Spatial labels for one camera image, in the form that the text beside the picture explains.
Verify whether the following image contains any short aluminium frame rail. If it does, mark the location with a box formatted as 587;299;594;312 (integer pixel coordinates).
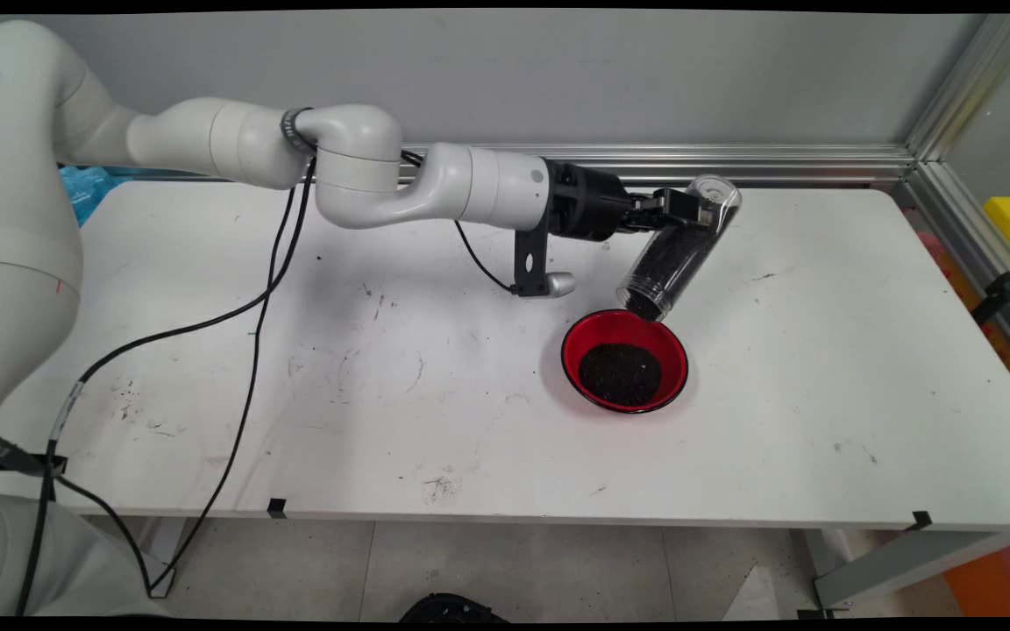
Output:
904;162;1010;378

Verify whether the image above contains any grey table leg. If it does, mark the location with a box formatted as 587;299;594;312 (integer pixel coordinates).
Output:
803;526;1010;614

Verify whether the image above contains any black seeds pile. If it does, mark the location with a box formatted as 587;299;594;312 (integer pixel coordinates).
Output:
623;223;721;321
577;342;664;407

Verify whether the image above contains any blue plastic package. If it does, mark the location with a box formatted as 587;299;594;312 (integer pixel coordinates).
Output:
58;165;133;227

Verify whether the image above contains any black round floor object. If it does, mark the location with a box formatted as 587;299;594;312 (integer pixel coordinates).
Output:
398;593;506;623

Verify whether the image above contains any white table leg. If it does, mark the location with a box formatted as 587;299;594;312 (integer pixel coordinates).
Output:
141;517;186;599

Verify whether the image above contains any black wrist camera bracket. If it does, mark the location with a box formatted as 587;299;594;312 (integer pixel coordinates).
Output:
514;230;551;297

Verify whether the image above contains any long aluminium frame rail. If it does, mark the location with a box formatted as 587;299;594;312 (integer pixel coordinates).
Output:
58;142;918;189

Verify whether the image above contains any aluminium frame post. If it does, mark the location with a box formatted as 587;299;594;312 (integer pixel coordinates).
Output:
904;13;1010;163

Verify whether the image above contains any red bowl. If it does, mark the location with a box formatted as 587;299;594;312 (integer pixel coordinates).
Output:
560;308;690;415

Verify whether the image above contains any black cable with white label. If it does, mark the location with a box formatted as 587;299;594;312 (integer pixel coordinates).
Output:
14;153;423;616

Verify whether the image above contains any orange plastic crate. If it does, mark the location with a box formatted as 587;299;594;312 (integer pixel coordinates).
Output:
943;535;1010;616

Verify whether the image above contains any thin black cable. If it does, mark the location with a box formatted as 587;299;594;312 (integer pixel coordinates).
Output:
53;151;519;599

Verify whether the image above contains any clear plastic jar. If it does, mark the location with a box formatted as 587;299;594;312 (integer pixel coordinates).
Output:
615;174;744;323

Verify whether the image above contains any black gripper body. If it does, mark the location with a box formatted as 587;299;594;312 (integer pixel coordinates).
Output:
544;160;639;242

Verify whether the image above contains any black velcro strap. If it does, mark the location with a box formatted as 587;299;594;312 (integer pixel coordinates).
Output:
0;428;68;479

